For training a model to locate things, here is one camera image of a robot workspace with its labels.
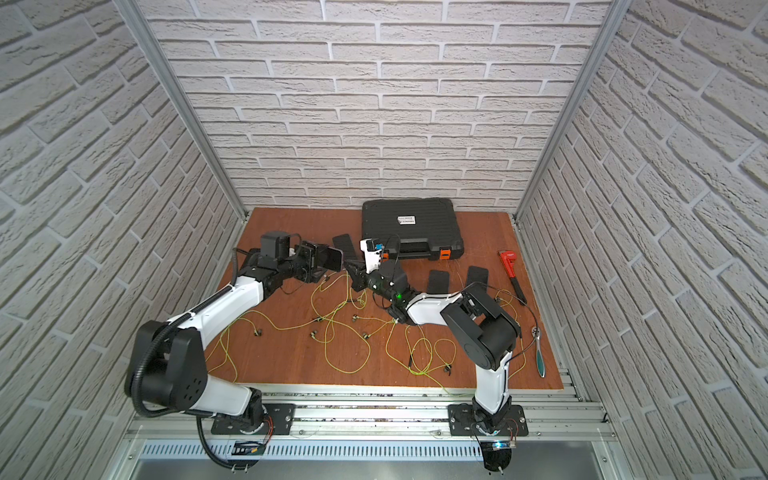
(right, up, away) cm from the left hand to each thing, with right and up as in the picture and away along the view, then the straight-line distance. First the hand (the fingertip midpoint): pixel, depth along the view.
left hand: (335, 247), depth 86 cm
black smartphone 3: (+33, -12, +15) cm, 38 cm away
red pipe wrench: (+59, -4, +20) cm, 62 cm away
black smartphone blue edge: (+48, -10, +20) cm, 53 cm away
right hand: (+4, -5, 0) cm, 6 cm away
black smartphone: (0, -4, -1) cm, 4 cm away
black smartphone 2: (-3, +1, +28) cm, 28 cm away
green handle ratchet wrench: (+59, -32, -3) cm, 68 cm away
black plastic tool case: (+25, +7, +23) cm, 34 cm away
